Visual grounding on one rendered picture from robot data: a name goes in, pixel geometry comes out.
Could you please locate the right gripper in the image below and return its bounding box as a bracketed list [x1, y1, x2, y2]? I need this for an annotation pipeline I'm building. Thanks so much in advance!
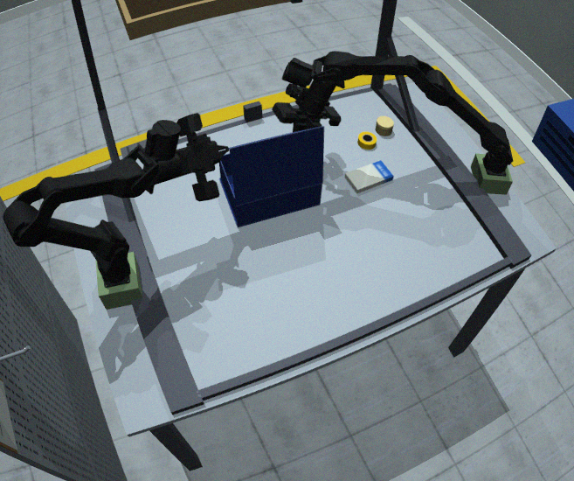
[175, 113, 229, 201]

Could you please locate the yellow roll of tape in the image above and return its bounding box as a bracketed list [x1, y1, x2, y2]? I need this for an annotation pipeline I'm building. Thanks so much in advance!
[357, 132, 377, 150]

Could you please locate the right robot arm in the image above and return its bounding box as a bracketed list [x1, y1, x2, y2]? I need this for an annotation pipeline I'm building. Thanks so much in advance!
[3, 120, 221, 288]

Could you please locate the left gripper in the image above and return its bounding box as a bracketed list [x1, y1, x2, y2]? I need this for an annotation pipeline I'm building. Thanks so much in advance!
[272, 89, 341, 132]

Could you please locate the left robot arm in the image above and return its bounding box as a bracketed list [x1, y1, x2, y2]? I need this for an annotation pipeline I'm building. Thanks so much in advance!
[282, 51, 513, 177]

